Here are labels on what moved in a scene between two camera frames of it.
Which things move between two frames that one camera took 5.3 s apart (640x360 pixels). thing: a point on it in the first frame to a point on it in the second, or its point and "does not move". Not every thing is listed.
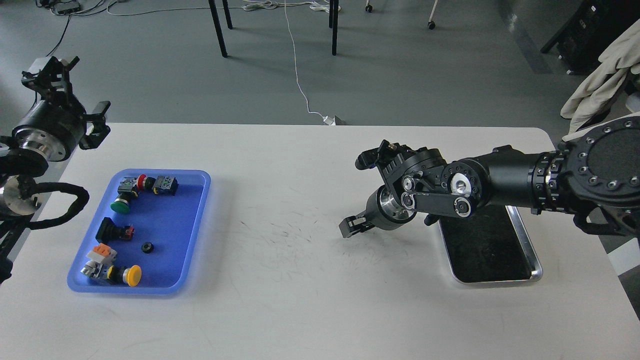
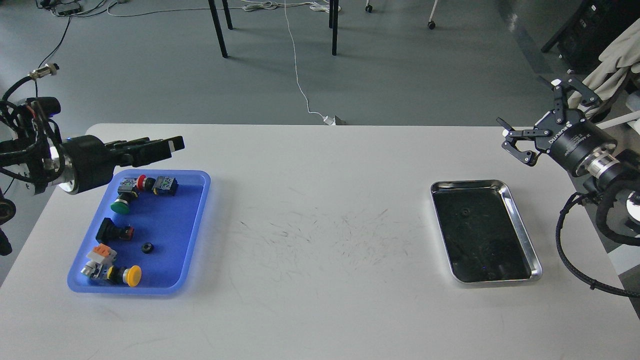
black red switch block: [108, 232] does not move
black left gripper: [55, 129] to [94, 161]
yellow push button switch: [114, 275] does not move
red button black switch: [163, 184] does not move
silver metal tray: [491, 245] does not move
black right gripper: [382, 211] to [572, 139]
